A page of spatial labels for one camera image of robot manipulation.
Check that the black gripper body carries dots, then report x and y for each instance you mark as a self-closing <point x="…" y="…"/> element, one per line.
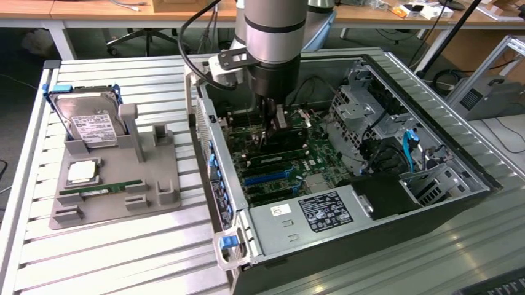
<point x="274" y="80"/>

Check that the graphics card with metal bracket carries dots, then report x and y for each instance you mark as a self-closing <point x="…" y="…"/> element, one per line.
<point x="292" y="139"/>

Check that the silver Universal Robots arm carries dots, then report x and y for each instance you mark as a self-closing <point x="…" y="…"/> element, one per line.
<point x="270" y="30"/>

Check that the thin locking lever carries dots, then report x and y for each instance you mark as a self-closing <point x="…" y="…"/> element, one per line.
<point x="250" y="118"/>

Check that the metal socket cover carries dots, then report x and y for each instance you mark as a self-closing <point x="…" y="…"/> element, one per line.
<point x="306" y="118"/>

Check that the black RAM stick with label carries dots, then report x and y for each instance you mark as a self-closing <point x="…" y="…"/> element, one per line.
<point x="274" y="159"/>

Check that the green motherboard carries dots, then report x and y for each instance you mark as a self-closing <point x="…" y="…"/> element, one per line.
<point x="316" y="147"/>

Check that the open black PC case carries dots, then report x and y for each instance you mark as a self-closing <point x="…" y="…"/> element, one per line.
<point x="328" y="69"/>

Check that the long black expansion slot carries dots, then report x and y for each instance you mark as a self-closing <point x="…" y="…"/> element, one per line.
<point x="273" y="200"/>
<point x="270" y="193"/>
<point x="262" y="171"/>

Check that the perforated metal drive cage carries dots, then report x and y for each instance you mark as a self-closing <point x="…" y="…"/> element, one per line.
<point x="357" y="110"/>

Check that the silver chipset heatsink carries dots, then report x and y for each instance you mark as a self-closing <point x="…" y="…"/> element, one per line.
<point x="317" y="183"/>

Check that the black office chair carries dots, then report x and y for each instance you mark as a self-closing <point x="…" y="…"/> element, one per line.
<point x="147" y="37"/>

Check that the grey parts rack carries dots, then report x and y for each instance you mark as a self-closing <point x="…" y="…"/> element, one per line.
<point x="119" y="172"/>

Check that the metal disk bay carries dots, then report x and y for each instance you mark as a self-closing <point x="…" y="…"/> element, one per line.
<point x="431" y="184"/>

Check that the hard disk in blue carrier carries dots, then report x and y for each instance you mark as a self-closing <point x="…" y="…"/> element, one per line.
<point x="90" y="123"/>

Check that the white box with orange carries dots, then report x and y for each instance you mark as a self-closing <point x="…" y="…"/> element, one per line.
<point x="431" y="10"/>

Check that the green RAM stick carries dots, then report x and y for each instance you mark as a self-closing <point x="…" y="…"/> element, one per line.
<point x="102" y="188"/>

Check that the black tripod pole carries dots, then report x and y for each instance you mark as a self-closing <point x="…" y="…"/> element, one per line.
<point x="451" y="30"/>

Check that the silver CPU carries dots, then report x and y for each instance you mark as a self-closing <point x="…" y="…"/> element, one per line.
<point x="82" y="172"/>

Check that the grey computer tower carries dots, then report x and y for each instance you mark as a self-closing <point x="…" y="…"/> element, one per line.
<point x="488" y="95"/>

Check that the black keyboard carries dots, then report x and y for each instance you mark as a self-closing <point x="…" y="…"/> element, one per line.
<point x="496" y="287"/>

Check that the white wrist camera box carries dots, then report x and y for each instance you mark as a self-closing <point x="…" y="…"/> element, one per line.
<point x="226" y="77"/>

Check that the aluminium profile frame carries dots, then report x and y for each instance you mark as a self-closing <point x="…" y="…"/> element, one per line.
<point x="499" y="52"/>

